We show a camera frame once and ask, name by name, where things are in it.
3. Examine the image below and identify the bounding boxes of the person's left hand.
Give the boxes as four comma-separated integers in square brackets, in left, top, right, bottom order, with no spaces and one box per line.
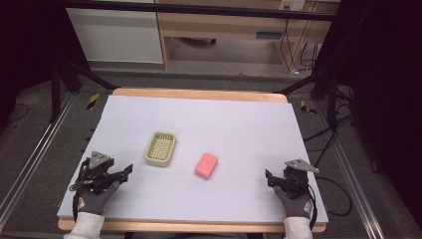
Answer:
[77,180,121,217]

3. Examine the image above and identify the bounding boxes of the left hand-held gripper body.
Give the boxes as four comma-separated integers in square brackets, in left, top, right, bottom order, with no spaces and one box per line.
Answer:
[75,150,117,195]

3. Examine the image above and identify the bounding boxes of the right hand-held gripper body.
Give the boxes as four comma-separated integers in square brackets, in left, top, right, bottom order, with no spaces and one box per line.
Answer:
[280,158,320,200]

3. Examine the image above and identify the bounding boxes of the hanging desk cables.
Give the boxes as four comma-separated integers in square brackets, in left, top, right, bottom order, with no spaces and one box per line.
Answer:
[279,18,320,75]

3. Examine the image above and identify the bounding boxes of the pink soap bar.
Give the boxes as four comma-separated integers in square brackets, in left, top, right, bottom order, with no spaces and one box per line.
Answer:
[194,152,219,180]

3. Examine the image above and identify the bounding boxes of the white foam mat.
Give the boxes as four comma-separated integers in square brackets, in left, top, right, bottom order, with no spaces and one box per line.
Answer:
[56,95,329,224]

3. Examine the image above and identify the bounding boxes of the dark curtain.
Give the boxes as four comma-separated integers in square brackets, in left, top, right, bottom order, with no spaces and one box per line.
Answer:
[0,0,91,127]
[315,0,422,220]

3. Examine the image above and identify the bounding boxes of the beige soap dish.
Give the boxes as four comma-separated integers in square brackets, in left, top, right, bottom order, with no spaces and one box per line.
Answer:
[143,130,178,168]

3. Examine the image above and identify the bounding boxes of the person's right hand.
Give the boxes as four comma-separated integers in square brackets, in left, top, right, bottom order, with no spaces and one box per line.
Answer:
[273,185,315,221]

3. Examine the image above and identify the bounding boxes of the wooden desk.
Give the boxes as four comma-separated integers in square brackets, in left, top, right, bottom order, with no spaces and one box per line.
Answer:
[154,0,340,74]

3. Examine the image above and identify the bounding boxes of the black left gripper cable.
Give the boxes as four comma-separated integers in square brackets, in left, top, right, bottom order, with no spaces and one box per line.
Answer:
[69,158,92,223]

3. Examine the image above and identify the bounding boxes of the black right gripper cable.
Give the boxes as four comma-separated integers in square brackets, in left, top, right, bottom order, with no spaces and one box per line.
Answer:
[308,175,353,231]

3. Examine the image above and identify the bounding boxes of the black floor cables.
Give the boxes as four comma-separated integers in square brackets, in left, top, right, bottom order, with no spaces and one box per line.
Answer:
[303,84,357,168]

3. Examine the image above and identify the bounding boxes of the wooden table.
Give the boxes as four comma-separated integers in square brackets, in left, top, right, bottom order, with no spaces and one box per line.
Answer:
[57,87,328,234]

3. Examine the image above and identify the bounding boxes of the metal floor rail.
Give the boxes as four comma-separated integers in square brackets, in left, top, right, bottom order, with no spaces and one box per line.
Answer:
[317,101,422,239]
[0,93,78,231]

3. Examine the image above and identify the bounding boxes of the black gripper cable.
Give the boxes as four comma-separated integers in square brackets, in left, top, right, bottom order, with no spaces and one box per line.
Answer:
[308,175,353,231]
[69,158,92,223]

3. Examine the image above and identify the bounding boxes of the yellow black striped tape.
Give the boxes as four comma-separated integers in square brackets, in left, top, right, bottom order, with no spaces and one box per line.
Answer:
[86,92,101,111]
[300,100,317,117]

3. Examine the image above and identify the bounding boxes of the black metal stand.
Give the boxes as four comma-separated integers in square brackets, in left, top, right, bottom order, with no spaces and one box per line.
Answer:
[49,56,119,124]
[273,63,342,132]

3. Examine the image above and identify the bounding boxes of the white power strip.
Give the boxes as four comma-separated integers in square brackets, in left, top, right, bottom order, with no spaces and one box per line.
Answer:
[278,0,307,12]

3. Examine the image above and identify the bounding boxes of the black horizontal frame bar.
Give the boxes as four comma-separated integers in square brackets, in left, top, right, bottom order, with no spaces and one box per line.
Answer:
[49,0,336,22]

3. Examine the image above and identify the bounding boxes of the white cabinet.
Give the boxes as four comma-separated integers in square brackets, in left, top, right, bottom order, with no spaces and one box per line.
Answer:
[66,7,164,65]

